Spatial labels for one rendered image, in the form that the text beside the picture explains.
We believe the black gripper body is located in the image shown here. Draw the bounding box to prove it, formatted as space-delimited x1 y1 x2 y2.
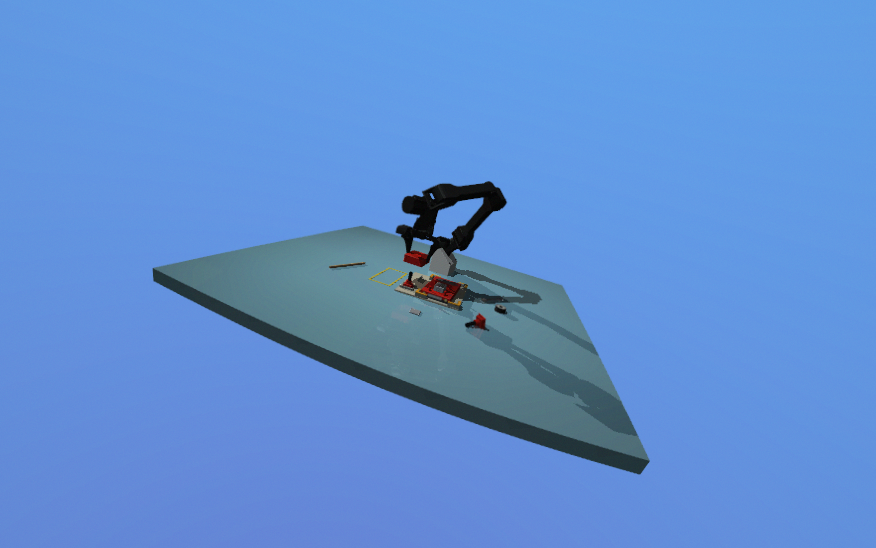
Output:
395 215 450 249

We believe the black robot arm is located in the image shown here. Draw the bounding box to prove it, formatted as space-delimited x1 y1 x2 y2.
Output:
401 181 507 256

